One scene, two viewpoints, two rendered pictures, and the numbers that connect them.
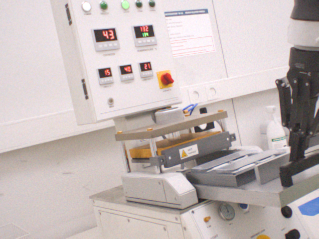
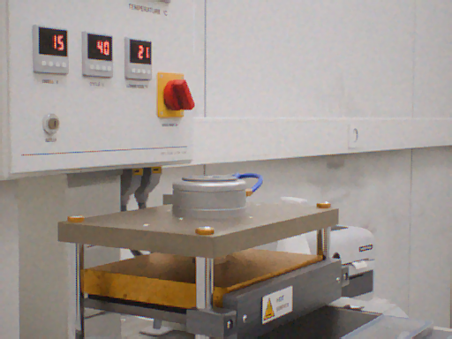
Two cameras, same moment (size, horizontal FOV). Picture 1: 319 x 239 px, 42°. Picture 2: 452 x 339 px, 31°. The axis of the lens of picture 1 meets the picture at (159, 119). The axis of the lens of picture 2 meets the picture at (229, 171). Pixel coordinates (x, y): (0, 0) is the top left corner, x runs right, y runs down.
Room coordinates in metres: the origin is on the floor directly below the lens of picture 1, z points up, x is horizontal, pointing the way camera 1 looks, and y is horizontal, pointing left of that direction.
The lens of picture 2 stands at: (0.35, 0.30, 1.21)
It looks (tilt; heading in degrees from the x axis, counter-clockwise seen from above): 4 degrees down; 337
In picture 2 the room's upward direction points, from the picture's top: straight up
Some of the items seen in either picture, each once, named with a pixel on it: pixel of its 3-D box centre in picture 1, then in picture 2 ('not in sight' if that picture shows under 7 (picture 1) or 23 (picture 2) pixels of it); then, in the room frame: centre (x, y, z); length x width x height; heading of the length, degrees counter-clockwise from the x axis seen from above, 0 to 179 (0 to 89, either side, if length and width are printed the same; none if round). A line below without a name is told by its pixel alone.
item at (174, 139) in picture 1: (176, 136); (214, 253); (1.16, -0.04, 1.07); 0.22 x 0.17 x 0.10; 125
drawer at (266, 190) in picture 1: (255, 173); not in sight; (0.93, -0.19, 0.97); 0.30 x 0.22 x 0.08; 35
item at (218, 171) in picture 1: (252, 163); not in sight; (0.93, -0.19, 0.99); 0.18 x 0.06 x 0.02; 125
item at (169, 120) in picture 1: (171, 130); (195, 233); (1.19, -0.03, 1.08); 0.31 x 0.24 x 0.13; 125
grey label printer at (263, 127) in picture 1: (292, 134); (312, 263); (1.97, -0.61, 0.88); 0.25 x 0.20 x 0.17; 26
